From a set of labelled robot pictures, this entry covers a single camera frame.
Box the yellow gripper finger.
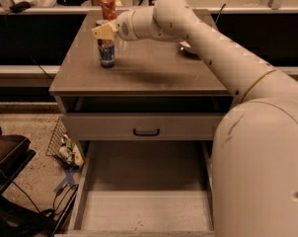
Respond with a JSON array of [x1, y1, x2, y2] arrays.
[[92, 23, 117, 40]]

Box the redbull can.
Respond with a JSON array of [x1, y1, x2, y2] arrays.
[[96, 20, 114, 68]]

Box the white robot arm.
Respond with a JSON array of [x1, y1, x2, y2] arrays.
[[93, 0, 298, 237]]

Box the orange soda can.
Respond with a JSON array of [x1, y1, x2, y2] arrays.
[[99, 0, 116, 20]]

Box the white paper bowl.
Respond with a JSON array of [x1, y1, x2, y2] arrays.
[[180, 41, 196, 54]]

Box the grey counter cabinet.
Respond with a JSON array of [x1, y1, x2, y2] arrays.
[[49, 9, 232, 153]]

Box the closed grey drawer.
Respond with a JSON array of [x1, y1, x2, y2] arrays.
[[61, 114, 222, 141]]

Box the blue tape cross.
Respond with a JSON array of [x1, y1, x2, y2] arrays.
[[54, 169, 77, 193]]

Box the black tray stand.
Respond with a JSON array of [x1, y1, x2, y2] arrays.
[[0, 126, 36, 195]]

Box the open bottom drawer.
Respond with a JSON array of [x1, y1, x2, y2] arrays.
[[56, 141, 214, 237]]

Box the black drawer handle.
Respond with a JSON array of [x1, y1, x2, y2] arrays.
[[133, 128, 160, 137]]

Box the wire mesh basket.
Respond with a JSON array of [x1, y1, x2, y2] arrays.
[[46, 118, 84, 169]]

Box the black floor cables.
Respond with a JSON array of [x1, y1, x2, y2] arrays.
[[10, 181, 79, 229]]

